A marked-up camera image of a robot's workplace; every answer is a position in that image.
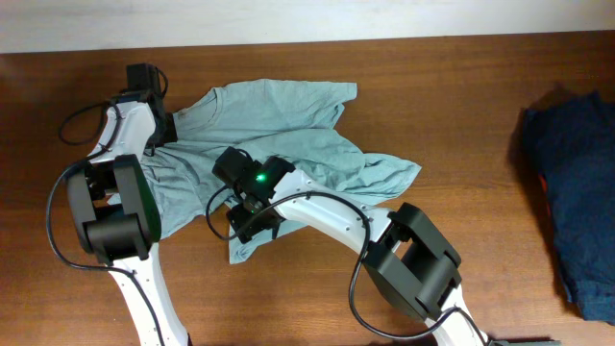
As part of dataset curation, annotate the light teal t-shirt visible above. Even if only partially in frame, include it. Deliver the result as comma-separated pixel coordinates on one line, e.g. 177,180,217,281
141,79,421,237

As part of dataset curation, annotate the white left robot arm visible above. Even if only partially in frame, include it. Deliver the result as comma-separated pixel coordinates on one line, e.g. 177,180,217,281
66,89,191,345

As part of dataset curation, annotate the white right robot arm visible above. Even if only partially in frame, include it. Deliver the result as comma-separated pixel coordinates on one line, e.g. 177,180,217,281
212,148,490,345

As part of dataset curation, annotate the dark blue folded garment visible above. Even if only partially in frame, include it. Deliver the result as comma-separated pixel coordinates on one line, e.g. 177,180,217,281
521,91,614,324

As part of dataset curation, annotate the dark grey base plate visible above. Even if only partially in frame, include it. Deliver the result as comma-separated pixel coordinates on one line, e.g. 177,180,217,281
488,340,562,346

